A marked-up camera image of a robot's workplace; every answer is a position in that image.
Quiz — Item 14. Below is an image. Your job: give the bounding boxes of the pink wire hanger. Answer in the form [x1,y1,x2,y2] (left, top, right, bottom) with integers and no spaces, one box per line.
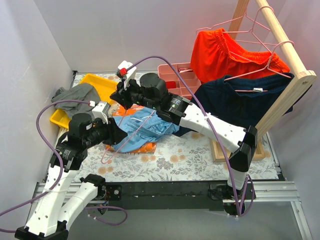
[100,108,155,164]

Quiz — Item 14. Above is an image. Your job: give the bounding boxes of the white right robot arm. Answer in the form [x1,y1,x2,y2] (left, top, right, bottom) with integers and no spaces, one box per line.
[110,73,258,199]

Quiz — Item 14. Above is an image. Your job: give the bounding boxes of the grey shorts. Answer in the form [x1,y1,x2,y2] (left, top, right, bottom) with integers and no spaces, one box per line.
[51,83,101,119]

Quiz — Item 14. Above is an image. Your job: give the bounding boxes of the purple camera cable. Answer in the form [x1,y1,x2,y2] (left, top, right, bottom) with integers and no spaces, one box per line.
[0,99,128,233]
[129,55,257,217]

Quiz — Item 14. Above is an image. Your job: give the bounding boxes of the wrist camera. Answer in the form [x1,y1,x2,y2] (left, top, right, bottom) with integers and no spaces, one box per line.
[91,101,111,124]
[116,60,137,90]

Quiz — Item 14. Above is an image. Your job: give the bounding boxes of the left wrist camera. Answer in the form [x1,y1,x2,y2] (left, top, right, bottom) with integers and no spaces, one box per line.
[91,101,111,124]

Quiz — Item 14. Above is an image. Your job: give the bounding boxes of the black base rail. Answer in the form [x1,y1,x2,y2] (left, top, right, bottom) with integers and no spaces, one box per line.
[92,180,246,216]

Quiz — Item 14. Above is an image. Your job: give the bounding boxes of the navy blue shorts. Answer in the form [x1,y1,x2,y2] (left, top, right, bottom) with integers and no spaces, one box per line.
[172,72,314,138]

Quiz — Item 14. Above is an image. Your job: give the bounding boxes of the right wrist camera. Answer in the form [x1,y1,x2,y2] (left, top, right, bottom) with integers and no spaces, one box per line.
[116,60,137,90]

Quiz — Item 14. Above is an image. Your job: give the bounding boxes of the red item in organizer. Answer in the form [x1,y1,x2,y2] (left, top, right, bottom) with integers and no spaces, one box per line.
[165,81,177,89]

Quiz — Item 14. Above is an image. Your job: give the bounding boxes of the floral patterned table mat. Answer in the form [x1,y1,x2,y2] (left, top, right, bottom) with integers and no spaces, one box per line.
[48,71,280,183]

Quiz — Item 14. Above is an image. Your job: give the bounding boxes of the light blue shorts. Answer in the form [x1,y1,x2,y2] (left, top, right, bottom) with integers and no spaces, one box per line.
[113,107,180,153]

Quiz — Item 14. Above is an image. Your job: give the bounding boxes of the orange tie-dye folded shorts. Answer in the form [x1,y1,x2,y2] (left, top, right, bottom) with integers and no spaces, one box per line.
[112,104,156,153]

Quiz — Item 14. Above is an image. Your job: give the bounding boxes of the pink compartment organizer tray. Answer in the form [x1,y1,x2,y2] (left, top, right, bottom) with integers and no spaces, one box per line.
[157,62,202,100]

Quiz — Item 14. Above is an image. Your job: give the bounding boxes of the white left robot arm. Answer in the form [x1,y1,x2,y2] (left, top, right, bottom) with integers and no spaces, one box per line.
[14,113,128,240]

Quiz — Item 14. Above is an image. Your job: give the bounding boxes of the pink hanger holding navy shorts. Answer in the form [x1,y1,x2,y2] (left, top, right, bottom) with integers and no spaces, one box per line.
[224,40,295,82]

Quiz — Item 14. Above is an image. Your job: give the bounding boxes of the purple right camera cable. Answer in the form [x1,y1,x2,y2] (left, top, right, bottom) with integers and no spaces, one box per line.
[129,55,257,217]

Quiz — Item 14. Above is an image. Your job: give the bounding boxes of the wooden clothes rack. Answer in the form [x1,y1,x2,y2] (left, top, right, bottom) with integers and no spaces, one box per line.
[207,0,318,164]

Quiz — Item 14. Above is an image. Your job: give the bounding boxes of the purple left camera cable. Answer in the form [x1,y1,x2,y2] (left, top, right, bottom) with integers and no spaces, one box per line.
[0,99,128,233]

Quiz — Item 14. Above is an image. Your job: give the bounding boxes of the red-orange shorts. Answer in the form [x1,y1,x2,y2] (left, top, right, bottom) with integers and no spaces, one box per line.
[190,28,290,84]

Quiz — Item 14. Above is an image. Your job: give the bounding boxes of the pink hanger under red shorts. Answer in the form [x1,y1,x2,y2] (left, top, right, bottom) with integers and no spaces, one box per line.
[195,10,273,51]

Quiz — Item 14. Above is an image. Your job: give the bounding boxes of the yellow plastic tray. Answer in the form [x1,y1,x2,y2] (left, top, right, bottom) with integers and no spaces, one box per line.
[50,73,118,129]

